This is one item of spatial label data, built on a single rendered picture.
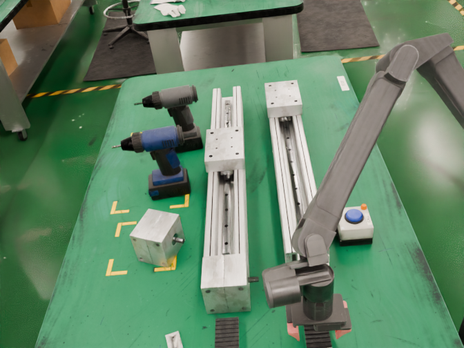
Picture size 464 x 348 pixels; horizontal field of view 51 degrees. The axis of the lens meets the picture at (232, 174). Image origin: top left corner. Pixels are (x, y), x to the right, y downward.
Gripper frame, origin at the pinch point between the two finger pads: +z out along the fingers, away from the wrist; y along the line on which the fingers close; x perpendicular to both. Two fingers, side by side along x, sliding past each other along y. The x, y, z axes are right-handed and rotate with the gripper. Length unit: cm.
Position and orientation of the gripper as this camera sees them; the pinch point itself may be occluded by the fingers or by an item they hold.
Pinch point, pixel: (317, 335)
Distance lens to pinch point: 106.4
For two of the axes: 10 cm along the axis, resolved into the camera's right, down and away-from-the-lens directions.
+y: -9.9, 0.7, 0.7
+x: -0.1, 6.3, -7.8
